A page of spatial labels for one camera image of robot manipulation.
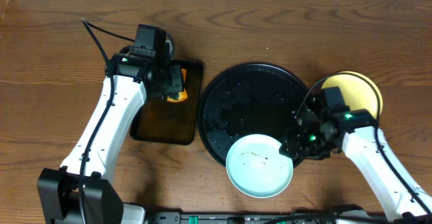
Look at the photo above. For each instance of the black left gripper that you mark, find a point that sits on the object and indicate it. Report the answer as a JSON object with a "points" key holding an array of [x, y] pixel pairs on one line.
{"points": [[176, 81]]}

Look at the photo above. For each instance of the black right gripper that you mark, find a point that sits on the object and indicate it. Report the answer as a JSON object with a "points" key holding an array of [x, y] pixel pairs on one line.
{"points": [[296, 146]]}

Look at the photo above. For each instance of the green and orange sponge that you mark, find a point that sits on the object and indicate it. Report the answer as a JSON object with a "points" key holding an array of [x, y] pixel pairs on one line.
{"points": [[180, 96]]}

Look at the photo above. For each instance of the yellow plate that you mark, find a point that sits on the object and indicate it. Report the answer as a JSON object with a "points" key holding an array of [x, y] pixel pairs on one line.
{"points": [[358, 91]]}

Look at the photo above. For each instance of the light green plate front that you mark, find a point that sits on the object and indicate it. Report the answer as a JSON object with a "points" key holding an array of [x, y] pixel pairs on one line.
{"points": [[256, 168]]}

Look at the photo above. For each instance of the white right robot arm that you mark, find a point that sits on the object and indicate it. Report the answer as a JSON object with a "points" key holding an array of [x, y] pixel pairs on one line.
{"points": [[400, 196]]}

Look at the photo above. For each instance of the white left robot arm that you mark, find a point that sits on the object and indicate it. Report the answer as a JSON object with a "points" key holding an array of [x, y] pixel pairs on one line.
{"points": [[81, 190]]}

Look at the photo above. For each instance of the black rectangular water tray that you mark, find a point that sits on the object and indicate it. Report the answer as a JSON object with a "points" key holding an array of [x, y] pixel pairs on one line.
{"points": [[168, 121]]}

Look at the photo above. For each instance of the black round tray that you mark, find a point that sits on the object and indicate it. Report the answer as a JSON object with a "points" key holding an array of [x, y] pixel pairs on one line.
{"points": [[250, 98]]}

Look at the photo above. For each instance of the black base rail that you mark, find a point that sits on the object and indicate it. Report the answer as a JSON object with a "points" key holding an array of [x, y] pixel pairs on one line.
{"points": [[297, 216]]}

